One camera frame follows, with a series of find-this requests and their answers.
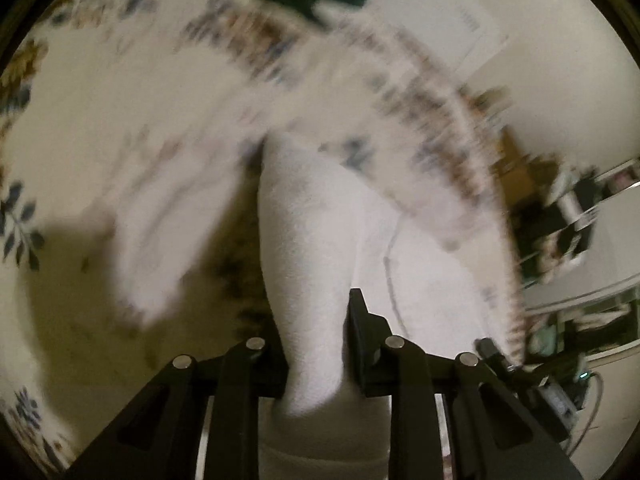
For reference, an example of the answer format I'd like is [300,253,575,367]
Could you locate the white pants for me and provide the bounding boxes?
[100,133,521,479]

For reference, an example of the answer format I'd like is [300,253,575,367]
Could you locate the cluttered white shelf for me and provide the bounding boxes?
[511,157,639,362]

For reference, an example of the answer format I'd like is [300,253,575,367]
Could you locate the brown wooden furniture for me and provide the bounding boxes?
[492,127,560,210]

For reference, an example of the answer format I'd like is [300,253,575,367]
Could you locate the floral bed blanket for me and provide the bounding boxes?
[1,0,524,479]

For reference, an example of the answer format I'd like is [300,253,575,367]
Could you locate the white air conditioner unit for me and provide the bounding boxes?
[369,0,508,80]

